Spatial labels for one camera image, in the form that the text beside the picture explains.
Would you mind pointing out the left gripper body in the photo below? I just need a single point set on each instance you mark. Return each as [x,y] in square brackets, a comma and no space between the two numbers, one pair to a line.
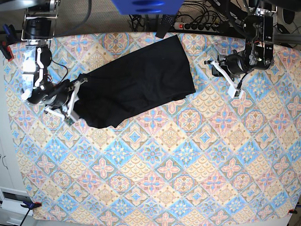
[233,64]

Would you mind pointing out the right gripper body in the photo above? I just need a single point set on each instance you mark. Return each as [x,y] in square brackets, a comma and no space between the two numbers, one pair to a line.
[56,96]

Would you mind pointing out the black T-shirt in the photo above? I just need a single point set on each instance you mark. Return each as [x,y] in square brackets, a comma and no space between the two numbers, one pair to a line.
[132,84]

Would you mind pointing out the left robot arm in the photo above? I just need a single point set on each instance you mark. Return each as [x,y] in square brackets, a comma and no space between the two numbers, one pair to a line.
[258,30]

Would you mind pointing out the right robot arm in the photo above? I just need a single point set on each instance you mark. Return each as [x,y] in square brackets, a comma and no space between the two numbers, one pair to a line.
[38,30]

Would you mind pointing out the white power strip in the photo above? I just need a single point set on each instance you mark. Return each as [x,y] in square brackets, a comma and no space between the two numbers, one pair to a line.
[195,27]

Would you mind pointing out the patterned tablecloth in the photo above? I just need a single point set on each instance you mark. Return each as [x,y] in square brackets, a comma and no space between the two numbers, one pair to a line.
[205,160]

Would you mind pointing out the blue clamp top left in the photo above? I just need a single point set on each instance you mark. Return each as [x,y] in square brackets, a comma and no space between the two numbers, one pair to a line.
[9,31]

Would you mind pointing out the blue clamp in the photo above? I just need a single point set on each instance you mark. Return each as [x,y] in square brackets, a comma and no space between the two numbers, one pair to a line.
[9,31]
[29,206]

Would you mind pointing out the white cabinet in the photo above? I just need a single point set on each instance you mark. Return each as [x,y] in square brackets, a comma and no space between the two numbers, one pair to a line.
[11,213]

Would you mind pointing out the blue clamp bottom left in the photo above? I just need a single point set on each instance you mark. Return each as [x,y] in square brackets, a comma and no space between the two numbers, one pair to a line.
[29,206]

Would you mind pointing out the orange clamp bottom right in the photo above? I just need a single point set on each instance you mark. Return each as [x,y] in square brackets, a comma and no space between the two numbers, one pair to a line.
[293,211]

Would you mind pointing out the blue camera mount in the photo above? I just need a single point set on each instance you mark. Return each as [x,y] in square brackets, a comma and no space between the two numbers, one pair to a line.
[142,7]

